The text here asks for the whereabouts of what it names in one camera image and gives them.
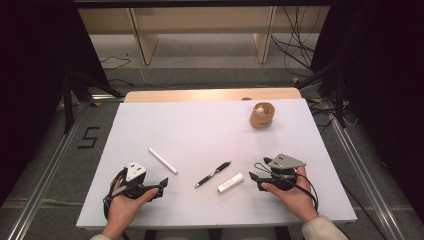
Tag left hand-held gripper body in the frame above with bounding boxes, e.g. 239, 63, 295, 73
114, 161, 161, 201

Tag thin black floor cable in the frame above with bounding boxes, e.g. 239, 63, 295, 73
99, 54, 133, 71

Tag wooden pen holder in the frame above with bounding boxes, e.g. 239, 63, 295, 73
249, 101, 277, 130

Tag black curtain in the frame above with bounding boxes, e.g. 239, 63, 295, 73
310, 0, 424, 216
0, 0, 112, 208

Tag bundle of black floor cables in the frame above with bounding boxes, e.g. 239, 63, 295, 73
269, 5, 322, 78

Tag aluminium floor rail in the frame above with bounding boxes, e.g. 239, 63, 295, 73
6, 109, 88, 240
328, 116, 408, 240

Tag black pen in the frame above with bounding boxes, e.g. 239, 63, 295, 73
193, 160, 232, 190

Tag long white pen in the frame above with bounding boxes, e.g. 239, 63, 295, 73
147, 146, 179, 176

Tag light wooden desk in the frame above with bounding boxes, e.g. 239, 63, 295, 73
78, 5, 331, 66

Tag short white tube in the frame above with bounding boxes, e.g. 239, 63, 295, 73
216, 172, 245, 195

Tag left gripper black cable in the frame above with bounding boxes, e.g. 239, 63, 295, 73
102, 167, 128, 222

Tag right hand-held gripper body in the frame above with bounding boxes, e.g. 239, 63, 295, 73
263, 153, 307, 192

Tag person's left hand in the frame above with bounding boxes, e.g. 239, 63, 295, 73
102, 178, 160, 239

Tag person's right hand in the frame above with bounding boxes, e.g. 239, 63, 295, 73
260, 166, 320, 224

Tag black metal stand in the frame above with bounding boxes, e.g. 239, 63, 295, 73
62, 70, 125, 135
294, 59, 348, 130

